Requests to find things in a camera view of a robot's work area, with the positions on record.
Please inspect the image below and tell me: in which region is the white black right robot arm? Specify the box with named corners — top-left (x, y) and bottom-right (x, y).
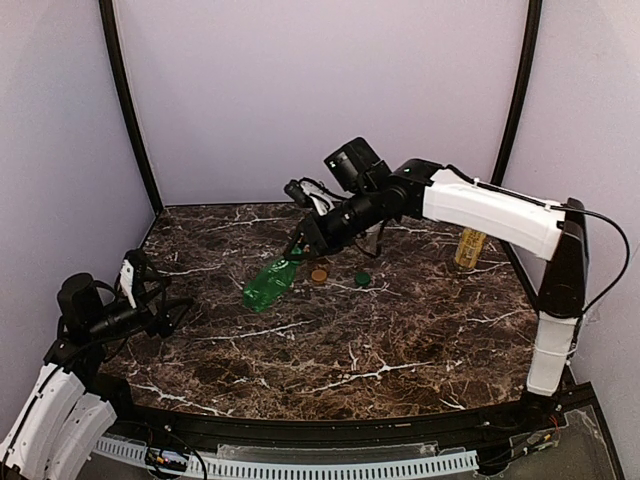
top-left (284, 137), bottom-right (588, 397)

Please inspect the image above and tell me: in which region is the beige label tea bottle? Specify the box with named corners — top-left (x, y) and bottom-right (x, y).
top-left (454, 228), bottom-right (487, 270)

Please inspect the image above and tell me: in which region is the black frame post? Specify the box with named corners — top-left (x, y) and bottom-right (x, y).
top-left (490, 0), bottom-right (543, 186)
top-left (98, 0), bottom-right (164, 216)

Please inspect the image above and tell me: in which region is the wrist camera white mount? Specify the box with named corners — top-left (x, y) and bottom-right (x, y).
top-left (284, 177), bottom-right (343, 216)
top-left (119, 259), bottom-right (137, 309)

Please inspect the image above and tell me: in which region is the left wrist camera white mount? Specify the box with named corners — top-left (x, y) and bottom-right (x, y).
top-left (119, 259), bottom-right (137, 309)

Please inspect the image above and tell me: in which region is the black front table rail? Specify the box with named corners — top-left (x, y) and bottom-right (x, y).
top-left (89, 384), bottom-right (596, 456)

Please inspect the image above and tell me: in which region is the black left frame post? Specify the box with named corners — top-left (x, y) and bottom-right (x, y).
top-left (98, 0), bottom-right (164, 216)

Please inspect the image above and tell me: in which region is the orange bottle cap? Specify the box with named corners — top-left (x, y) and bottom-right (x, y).
top-left (311, 269), bottom-right (328, 284)

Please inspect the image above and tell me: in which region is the white slotted cable duct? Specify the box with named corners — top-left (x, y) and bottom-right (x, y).
top-left (93, 435), bottom-right (479, 479)

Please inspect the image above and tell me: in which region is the dark green bottle cap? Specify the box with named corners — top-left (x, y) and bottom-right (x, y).
top-left (354, 272), bottom-right (372, 287)

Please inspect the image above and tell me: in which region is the black right frame post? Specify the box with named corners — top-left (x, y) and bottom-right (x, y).
top-left (490, 0), bottom-right (543, 186)

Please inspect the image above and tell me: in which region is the brown drink bottle white label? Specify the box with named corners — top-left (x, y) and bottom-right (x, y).
top-left (361, 230), bottom-right (381, 258)

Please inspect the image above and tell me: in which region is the green plastic soda bottle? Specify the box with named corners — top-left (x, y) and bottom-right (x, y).
top-left (243, 256), bottom-right (301, 313)

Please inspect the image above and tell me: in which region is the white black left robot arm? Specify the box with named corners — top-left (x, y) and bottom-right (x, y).
top-left (1, 249), bottom-right (194, 479)

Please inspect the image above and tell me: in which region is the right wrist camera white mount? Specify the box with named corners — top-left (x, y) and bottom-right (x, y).
top-left (284, 177), bottom-right (343, 216)

